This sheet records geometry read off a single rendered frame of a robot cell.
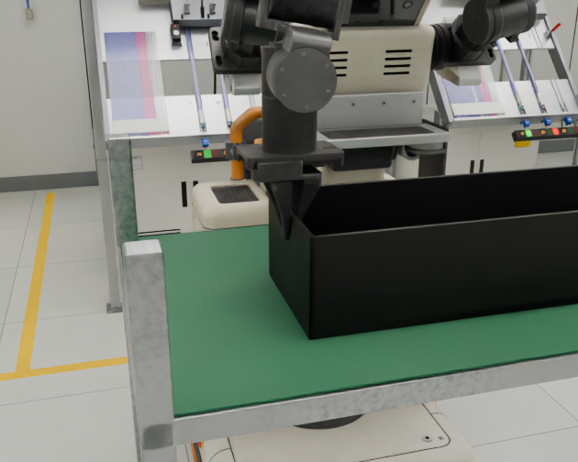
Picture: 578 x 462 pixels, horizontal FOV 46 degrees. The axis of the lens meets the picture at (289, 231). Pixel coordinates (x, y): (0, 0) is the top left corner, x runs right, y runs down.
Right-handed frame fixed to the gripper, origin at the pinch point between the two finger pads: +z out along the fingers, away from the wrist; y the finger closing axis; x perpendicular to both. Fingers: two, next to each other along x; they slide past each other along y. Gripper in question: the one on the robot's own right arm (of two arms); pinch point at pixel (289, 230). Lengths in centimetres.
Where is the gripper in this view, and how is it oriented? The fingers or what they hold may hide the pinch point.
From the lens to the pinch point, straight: 74.3
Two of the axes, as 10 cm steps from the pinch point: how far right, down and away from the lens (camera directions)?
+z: 0.0, 9.5, 3.2
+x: -2.7, -3.1, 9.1
